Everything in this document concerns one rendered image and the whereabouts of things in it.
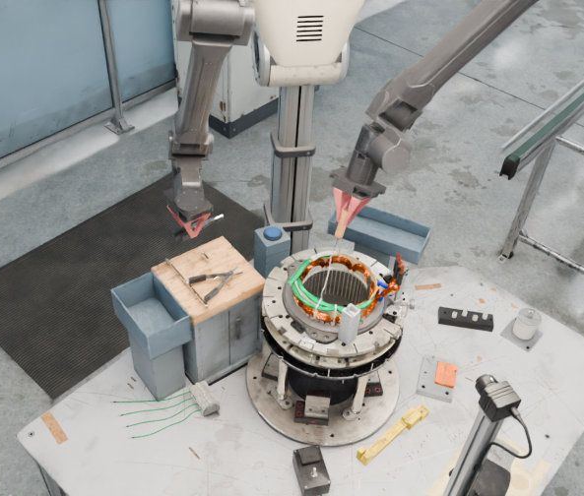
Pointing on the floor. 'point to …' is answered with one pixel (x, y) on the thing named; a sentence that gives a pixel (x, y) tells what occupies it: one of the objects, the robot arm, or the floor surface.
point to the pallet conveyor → (542, 146)
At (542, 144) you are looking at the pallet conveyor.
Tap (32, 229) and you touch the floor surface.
